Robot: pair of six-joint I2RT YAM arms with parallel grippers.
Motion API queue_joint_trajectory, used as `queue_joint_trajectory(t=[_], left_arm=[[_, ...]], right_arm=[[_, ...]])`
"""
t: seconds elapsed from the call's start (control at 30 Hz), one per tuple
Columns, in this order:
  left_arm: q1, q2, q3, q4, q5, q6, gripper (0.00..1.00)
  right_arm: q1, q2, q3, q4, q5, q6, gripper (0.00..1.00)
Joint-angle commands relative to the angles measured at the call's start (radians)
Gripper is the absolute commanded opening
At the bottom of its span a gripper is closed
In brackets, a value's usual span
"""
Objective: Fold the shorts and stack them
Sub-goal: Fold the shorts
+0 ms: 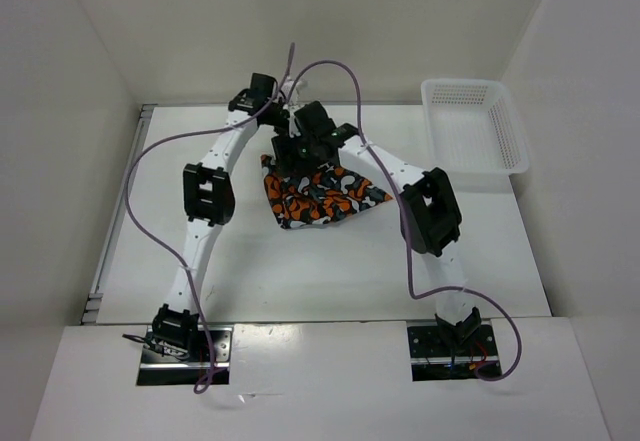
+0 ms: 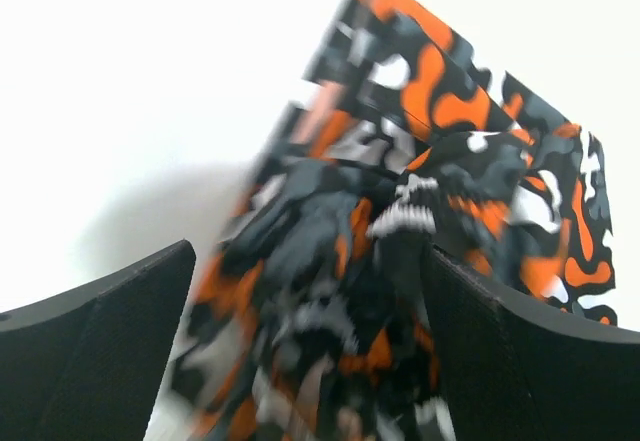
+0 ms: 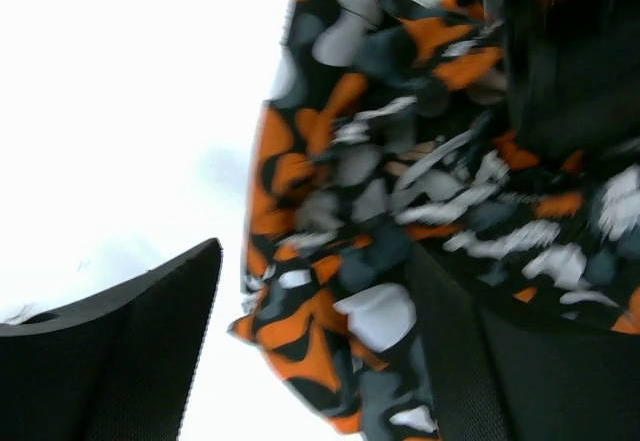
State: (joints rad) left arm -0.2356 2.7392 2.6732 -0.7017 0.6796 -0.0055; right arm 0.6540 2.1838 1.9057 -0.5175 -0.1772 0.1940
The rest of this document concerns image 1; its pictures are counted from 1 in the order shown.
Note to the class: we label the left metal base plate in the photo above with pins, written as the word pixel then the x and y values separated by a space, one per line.
pixel 162 364

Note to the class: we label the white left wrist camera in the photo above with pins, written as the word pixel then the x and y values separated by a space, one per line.
pixel 291 89

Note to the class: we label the orange camouflage shorts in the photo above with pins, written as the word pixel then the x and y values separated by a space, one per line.
pixel 330 194

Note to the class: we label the white perforated plastic basket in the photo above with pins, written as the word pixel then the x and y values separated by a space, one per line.
pixel 473 127

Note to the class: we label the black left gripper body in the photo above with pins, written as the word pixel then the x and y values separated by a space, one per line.
pixel 275 118

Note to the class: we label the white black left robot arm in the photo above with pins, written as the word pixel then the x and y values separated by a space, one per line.
pixel 209 204

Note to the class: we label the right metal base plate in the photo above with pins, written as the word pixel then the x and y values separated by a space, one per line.
pixel 432 360

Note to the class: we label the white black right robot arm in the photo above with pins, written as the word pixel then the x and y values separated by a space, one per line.
pixel 430 220

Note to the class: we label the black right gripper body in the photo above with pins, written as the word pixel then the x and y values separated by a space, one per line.
pixel 300 147

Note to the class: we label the metal base plate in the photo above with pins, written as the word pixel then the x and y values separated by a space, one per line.
pixel 162 364
pixel 432 360

